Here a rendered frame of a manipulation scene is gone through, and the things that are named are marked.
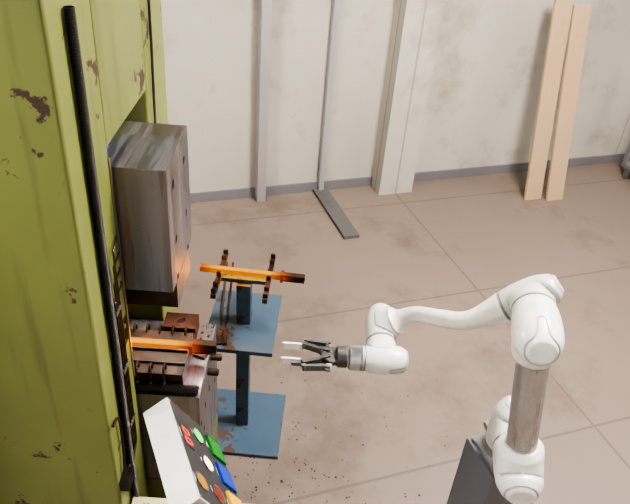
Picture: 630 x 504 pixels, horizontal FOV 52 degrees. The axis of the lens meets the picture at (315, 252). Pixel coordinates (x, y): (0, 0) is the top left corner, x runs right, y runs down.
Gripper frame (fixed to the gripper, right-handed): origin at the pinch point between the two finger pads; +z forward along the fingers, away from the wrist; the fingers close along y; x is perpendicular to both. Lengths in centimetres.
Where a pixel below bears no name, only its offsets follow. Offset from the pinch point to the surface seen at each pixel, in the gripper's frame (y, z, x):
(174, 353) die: -3.4, 39.5, -0.7
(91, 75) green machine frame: -24, 49, 103
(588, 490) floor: 27, -146, -100
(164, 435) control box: -54, 31, 19
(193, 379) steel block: -7.7, 32.4, -8.2
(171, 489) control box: -69, 26, 17
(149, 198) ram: -17, 40, 68
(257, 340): 41, 15, -32
